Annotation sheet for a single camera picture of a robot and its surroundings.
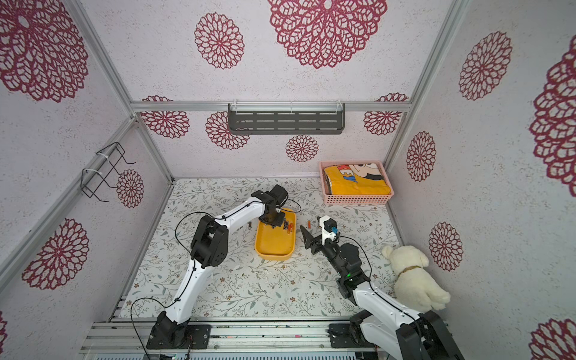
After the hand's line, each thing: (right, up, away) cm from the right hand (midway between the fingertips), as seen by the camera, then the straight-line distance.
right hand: (310, 221), depth 77 cm
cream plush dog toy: (+35, -22, -3) cm, 41 cm away
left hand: (-13, -3, +25) cm, 29 cm away
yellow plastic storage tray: (-12, -12, +21) cm, 26 cm away
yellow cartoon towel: (+29, +18, +36) cm, 49 cm away
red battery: (+2, -4, +26) cm, 27 cm away
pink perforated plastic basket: (+22, +7, +30) cm, 38 cm away
